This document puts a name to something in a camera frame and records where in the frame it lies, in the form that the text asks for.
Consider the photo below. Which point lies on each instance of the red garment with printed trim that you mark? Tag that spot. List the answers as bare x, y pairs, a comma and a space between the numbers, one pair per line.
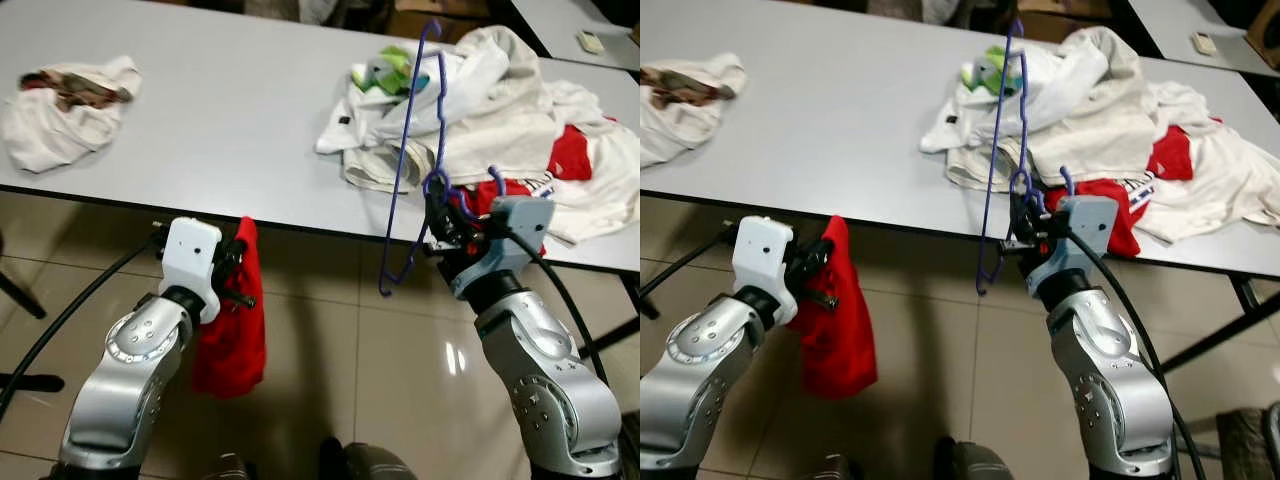
1170, 155
570, 155

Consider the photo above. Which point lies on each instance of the blue clothes hanger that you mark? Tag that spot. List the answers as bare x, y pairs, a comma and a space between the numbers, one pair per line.
441, 120
1024, 120

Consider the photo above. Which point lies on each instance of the off-white garment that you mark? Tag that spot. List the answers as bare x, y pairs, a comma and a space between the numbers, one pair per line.
610, 190
1230, 170

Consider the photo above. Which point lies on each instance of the white remote control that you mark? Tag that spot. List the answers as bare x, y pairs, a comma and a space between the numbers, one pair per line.
591, 42
1204, 43

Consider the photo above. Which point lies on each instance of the white garment with plaid lining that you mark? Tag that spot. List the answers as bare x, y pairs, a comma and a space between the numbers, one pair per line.
680, 130
50, 130

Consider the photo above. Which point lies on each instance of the red garment with white label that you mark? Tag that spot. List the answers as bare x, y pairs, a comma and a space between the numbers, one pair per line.
235, 350
840, 350

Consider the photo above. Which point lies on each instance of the grey robot right leg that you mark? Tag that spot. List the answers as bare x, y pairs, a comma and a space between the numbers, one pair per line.
370, 465
980, 465

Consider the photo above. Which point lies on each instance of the silver right arm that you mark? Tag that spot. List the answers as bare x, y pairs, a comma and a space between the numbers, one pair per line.
1110, 380
545, 380

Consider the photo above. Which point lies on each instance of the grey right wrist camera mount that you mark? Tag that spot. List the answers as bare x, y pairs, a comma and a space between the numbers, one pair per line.
1085, 225
520, 225

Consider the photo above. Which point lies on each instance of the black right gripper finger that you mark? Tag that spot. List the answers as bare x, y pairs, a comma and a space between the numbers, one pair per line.
431, 210
1029, 205
1014, 210
445, 205

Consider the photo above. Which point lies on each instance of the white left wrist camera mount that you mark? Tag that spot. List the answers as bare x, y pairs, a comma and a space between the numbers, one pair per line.
762, 250
190, 255

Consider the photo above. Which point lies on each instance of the black metal table leg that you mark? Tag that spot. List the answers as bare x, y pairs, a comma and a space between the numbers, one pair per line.
25, 297
650, 305
1220, 347
610, 335

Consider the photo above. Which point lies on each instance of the brown cardboard box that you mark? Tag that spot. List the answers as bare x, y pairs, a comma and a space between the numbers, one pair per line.
430, 20
1060, 20

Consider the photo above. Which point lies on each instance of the green cloth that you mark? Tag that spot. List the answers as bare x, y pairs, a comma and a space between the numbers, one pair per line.
990, 72
385, 70

